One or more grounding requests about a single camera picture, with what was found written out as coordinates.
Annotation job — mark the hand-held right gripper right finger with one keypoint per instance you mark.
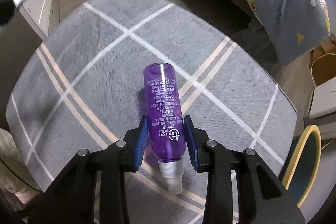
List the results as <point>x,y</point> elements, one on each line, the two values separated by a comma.
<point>191,145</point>

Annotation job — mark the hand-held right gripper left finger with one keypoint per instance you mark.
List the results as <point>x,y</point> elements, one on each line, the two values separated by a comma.
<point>140,145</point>

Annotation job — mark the purple spray bottle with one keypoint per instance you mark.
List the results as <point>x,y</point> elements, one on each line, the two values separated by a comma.
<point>164,108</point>

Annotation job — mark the yellow rimmed blue trash bin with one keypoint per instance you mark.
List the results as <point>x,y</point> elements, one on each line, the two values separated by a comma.
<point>302,161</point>

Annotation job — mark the white drawer cabinet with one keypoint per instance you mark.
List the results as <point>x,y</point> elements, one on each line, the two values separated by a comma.
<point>34,11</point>

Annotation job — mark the beige cloth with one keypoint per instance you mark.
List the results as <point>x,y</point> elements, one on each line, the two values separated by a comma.
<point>10,161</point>

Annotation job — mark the wooden bed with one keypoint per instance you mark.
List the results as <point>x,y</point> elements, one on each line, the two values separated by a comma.
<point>244,16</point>

